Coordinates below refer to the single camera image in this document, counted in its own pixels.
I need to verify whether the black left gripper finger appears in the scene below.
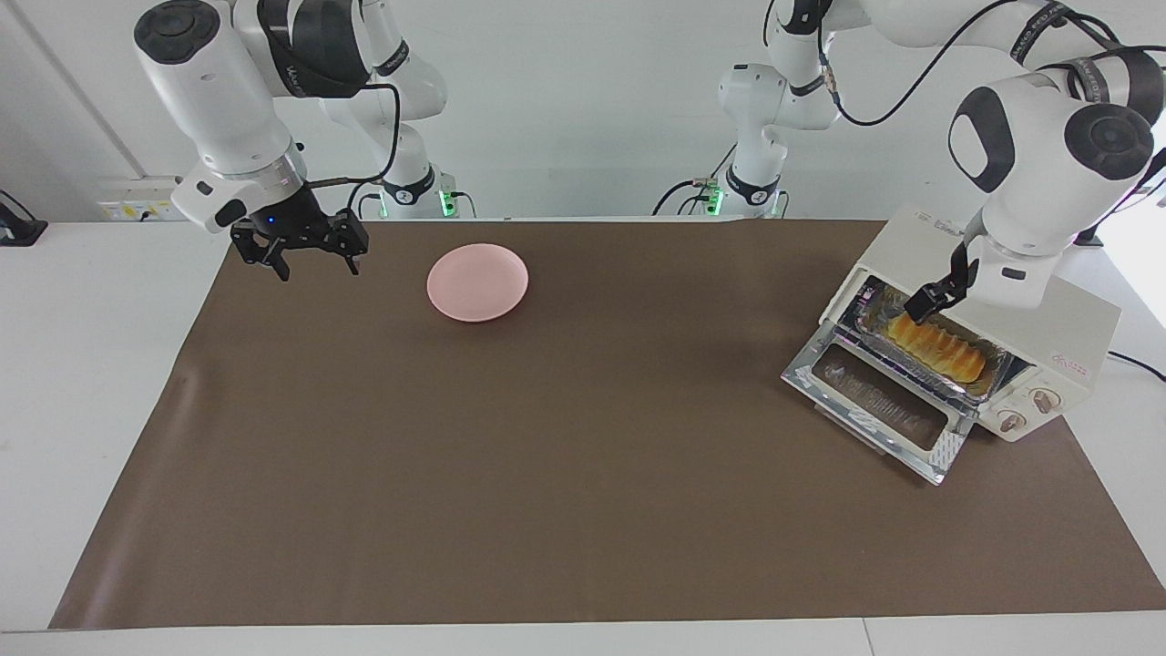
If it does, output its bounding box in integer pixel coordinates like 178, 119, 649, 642
904, 283, 956, 325

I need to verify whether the golden ridged bread loaf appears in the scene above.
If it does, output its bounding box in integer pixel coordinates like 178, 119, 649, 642
888, 314, 988, 384

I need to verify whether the aluminium foil tray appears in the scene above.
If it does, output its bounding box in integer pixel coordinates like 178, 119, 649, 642
854, 281, 1014, 399

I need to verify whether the cream toaster oven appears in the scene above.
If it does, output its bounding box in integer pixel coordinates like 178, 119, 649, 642
781, 202, 1123, 487

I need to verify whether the glass oven door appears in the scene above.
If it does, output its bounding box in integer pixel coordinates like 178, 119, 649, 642
781, 328, 978, 487

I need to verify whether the pink round plate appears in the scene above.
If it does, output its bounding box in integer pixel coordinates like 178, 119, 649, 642
426, 243, 530, 323

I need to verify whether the brown table mat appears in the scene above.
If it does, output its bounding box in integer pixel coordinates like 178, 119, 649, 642
48, 219, 1166, 630

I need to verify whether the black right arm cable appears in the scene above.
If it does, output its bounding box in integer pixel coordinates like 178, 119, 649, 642
305, 82, 402, 190

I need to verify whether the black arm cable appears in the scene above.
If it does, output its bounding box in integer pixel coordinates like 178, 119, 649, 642
305, 82, 402, 190
813, 0, 1130, 128

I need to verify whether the white wall socket strip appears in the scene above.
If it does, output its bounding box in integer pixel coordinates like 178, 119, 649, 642
97, 178, 189, 222

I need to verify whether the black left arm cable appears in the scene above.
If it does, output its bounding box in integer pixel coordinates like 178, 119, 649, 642
813, 0, 1130, 128

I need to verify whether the black oven power cord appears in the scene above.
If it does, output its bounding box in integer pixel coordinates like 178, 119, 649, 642
1106, 350, 1166, 383

